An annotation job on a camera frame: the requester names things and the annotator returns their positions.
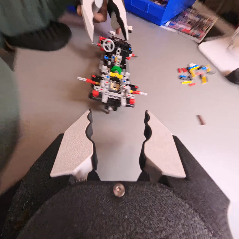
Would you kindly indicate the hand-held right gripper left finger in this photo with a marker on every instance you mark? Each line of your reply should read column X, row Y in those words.
column 74, row 149

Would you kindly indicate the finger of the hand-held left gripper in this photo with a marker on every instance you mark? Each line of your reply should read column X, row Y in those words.
column 122, row 16
column 87, row 15

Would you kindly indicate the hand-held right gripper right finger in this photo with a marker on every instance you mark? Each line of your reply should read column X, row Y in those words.
column 162, row 149

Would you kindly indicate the lego car chassis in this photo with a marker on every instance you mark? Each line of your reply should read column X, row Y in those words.
column 113, row 84

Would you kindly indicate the person's left forearm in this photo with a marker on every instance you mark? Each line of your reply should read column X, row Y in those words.
column 37, row 11

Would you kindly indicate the small white lego piece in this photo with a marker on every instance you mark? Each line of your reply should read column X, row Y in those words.
column 130, row 28

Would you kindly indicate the lego instruction booklet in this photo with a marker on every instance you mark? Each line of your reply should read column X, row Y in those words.
column 190, row 24

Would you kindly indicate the pile of small lego pins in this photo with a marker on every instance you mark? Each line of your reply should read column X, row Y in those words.
column 194, row 73

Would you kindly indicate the black rubber lego tyre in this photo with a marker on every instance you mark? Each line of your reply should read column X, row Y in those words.
column 233, row 76

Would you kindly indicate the person's left hand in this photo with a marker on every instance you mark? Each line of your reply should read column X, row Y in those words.
column 100, row 15

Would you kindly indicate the large blue storage bin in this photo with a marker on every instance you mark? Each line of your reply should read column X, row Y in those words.
column 160, row 13

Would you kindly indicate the black wrist rest cushion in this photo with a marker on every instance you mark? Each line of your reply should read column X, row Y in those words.
column 41, row 37

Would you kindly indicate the person's green sweatshirt torso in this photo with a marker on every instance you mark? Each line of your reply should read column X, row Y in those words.
column 8, row 112

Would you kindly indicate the white stand base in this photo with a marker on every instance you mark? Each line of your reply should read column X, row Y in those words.
column 216, row 52

